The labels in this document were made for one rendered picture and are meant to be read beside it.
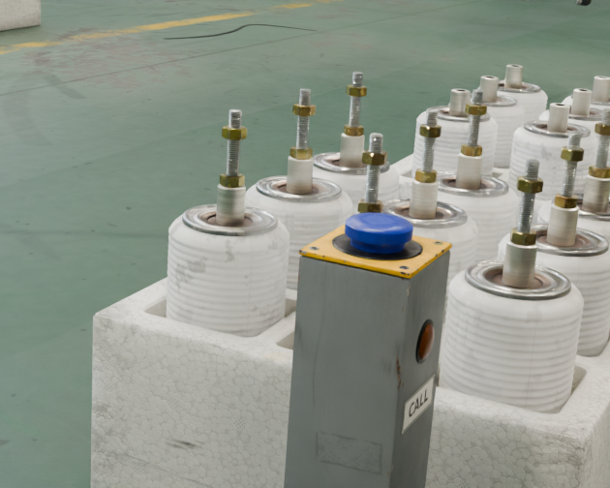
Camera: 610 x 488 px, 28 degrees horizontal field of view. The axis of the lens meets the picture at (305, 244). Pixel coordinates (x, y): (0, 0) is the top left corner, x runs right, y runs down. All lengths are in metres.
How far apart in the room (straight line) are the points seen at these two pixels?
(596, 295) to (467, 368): 0.15
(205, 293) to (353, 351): 0.25
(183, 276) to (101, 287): 0.60
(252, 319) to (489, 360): 0.20
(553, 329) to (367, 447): 0.19
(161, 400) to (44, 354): 0.41
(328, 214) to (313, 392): 0.33
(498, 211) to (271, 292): 0.25
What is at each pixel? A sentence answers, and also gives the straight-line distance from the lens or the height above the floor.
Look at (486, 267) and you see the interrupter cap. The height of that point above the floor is 0.25.
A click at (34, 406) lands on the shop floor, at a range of 1.23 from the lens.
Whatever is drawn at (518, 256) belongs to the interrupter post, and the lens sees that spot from 0.86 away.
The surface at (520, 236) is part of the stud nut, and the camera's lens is 0.86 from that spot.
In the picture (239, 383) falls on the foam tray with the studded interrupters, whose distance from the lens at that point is 0.91.
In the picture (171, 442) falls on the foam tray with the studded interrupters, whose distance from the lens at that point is 0.96.
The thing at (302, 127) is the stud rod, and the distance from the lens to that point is 1.05.
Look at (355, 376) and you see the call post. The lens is 0.71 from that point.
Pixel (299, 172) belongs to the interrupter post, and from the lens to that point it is 1.05.
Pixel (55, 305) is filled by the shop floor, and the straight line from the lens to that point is 1.48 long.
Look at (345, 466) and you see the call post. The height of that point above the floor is 0.19.
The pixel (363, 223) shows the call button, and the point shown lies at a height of 0.33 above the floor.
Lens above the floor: 0.53
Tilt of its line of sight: 18 degrees down
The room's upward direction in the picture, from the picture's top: 4 degrees clockwise
